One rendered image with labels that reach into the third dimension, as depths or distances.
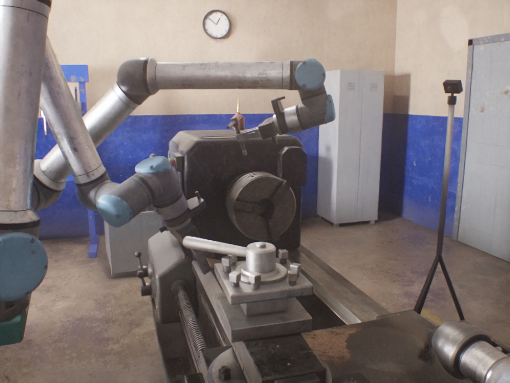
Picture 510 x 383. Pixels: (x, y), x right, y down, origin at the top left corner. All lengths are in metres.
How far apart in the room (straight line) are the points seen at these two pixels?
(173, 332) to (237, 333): 1.35
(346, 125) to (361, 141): 0.29
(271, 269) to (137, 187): 0.43
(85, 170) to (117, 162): 3.82
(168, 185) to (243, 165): 0.65
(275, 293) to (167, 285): 1.08
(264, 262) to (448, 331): 0.35
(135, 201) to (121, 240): 2.68
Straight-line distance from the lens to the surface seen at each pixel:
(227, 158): 1.74
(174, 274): 1.85
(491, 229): 4.80
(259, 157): 1.78
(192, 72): 1.36
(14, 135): 0.96
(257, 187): 1.57
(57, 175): 1.70
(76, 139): 1.17
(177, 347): 2.06
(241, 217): 1.58
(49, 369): 2.83
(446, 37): 5.37
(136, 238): 3.79
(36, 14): 1.00
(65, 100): 1.16
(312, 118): 1.47
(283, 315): 0.88
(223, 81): 1.34
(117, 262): 3.84
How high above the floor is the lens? 1.48
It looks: 12 degrees down
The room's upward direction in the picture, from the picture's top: straight up
